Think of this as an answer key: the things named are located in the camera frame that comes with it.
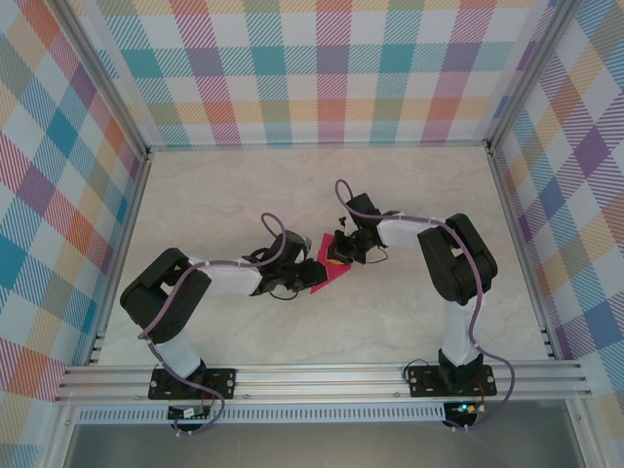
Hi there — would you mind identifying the pink paper sheet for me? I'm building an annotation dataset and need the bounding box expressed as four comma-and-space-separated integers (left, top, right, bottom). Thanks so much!
309, 232, 353, 296

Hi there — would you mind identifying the grey metal sheet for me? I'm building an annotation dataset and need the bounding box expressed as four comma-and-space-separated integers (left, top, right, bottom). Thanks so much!
62, 421, 586, 468

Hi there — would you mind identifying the small black circuit board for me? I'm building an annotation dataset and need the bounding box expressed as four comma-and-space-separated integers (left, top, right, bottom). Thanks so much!
168, 404, 214, 420

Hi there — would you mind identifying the circuit board with green light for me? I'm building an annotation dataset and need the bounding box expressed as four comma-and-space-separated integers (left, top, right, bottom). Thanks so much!
446, 400, 488, 418

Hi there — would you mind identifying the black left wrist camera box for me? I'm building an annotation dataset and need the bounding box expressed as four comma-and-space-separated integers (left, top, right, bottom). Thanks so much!
277, 231, 313, 262

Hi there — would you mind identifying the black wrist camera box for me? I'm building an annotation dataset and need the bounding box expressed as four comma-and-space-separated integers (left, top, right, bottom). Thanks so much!
277, 231, 313, 262
348, 193, 382, 224

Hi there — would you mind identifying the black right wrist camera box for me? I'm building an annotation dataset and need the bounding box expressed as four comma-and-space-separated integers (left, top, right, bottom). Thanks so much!
348, 193, 382, 224

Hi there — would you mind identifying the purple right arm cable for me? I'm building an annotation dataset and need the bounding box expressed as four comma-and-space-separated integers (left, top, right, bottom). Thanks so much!
334, 179, 517, 433

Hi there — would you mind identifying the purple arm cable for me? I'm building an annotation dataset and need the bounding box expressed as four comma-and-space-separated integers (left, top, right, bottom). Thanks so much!
137, 213, 287, 437
334, 179, 517, 433

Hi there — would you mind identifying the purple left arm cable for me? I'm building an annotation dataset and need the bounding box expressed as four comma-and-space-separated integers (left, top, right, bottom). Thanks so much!
137, 213, 287, 437

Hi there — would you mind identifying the wide aluminium mounting rail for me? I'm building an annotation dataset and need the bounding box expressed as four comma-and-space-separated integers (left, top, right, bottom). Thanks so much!
53, 359, 594, 404

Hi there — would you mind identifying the thin aluminium frame bar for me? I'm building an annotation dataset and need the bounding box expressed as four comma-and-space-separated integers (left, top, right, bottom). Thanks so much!
145, 139, 493, 153

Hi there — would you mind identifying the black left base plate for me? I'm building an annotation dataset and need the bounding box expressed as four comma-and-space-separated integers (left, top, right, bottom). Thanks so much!
147, 366, 239, 401

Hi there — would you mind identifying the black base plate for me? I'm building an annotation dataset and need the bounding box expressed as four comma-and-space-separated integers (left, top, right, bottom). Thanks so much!
407, 365, 498, 399
147, 366, 239, 401

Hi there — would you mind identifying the perforated metal cable tray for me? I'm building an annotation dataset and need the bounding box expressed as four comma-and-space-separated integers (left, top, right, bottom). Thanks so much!
75, 407, 449, 424

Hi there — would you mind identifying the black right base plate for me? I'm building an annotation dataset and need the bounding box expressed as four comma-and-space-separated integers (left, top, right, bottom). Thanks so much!
407, 365, 498, 399

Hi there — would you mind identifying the aluminium side rail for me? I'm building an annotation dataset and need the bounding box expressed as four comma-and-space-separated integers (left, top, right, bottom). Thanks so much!
487, 145, 560, 362
87, 150, 152, 367

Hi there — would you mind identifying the slanted aluminium frame post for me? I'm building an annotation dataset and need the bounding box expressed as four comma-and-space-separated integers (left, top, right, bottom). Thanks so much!
48, 0, 152, 157
487, 0, 586, 152

